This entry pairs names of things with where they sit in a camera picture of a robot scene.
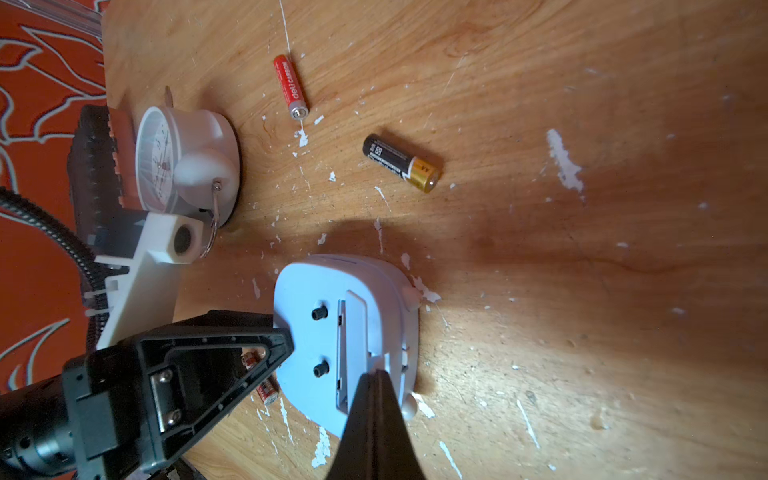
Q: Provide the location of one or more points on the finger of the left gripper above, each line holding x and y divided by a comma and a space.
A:
227, 323

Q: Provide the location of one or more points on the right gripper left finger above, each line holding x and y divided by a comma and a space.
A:
356, 455

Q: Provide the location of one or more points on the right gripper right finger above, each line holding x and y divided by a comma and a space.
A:
395, 456

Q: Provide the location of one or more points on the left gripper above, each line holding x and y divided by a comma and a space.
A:
138, 405

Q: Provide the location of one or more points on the light blue square alarm clock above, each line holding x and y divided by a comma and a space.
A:
347, 316

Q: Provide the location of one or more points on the white twin-bell alarm clock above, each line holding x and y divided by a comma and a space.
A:
188, 163

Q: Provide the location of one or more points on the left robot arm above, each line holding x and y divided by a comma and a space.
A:
34, 351

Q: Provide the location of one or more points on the red AAA battery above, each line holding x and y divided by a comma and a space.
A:
291, 88

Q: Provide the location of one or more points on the black gold AA battery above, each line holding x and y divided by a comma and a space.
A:
416, 171

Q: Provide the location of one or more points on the black plastic tool case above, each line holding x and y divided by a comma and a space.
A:
95, 187

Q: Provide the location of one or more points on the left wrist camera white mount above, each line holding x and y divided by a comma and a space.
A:
140, 255

